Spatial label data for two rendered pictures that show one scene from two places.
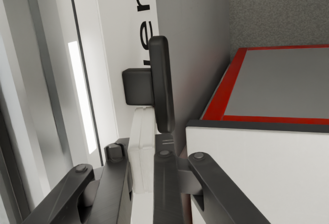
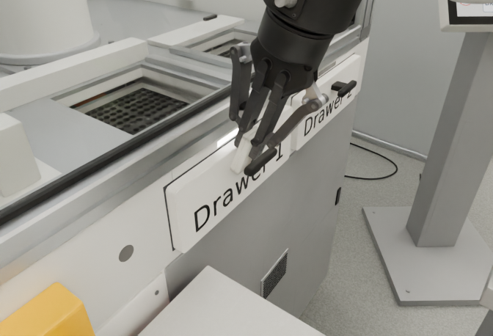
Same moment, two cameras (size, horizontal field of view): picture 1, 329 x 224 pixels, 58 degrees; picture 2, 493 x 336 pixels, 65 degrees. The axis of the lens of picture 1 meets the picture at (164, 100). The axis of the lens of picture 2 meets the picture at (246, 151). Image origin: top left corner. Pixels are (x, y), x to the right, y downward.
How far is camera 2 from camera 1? 0.50 m
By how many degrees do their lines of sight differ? 65
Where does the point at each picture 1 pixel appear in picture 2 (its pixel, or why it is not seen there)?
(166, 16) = (249, 218)
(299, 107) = not seen: outside the picture
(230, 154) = (224, 299)
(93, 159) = (214, 146)
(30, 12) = not seen: hidden behind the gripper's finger
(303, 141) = (285, 318)
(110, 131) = (229, 148)
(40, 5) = not seen: hidden behind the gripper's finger
